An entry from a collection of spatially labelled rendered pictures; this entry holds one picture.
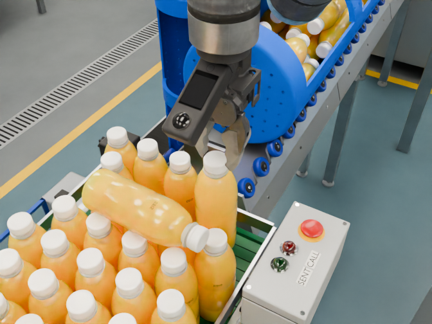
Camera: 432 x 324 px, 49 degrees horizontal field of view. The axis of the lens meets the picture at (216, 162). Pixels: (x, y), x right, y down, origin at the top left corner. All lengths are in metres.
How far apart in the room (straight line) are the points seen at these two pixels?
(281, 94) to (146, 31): 2.67
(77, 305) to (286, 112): 0.58
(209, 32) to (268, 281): 0.37
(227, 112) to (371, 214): 1.76
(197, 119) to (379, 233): 1.76
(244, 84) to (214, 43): 0.10
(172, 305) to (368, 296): 1.46
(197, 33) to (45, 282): 0.42
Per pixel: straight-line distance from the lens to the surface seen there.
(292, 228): 0.80
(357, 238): 2.25
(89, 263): 0.76
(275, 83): 1.02
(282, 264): 0.74
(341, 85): 1.53
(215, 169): 0.73
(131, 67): 3.24
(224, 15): 0.57
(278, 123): 1.07
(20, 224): 0.84
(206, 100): 0.61
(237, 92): 0.66
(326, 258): 0.77
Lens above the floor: 1.72
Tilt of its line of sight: 44 degrees down
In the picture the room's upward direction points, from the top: straight up
